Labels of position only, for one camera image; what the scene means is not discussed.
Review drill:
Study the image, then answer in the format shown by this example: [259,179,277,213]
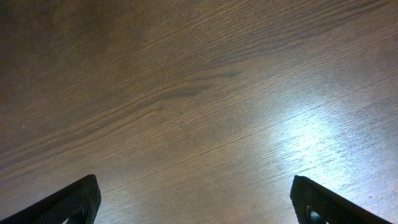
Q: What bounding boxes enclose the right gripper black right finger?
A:
[290,175,391,224]

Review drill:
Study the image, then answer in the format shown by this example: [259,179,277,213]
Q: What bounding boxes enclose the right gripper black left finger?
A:
[1,174,101,224]

